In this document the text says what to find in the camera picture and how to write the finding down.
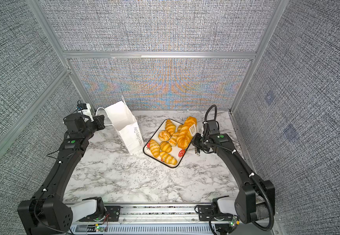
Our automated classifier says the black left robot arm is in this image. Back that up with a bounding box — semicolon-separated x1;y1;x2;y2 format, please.
17;113;108;235

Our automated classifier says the strawberry print rectangular tray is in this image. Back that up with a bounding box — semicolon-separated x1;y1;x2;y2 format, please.
143;117;197;168

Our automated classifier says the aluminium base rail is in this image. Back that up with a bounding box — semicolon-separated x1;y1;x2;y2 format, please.
55;204;263;235

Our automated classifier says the white paper gift bag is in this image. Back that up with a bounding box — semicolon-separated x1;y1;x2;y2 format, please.
96;96;144;155

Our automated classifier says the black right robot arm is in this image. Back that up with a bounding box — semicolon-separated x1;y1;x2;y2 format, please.
192;120;275;231

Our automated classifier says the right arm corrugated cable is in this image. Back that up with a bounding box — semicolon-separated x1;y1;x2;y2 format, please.
203;104;276;235

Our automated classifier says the small fake croissant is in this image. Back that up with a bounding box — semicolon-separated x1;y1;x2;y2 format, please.
168;132;180;147
177;124;183;133
160;141;172;153

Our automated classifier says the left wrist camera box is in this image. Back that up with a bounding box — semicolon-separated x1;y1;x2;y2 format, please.
77;100;94;122

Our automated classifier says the round knotted fake bread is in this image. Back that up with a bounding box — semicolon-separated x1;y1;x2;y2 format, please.
158;130;172;142

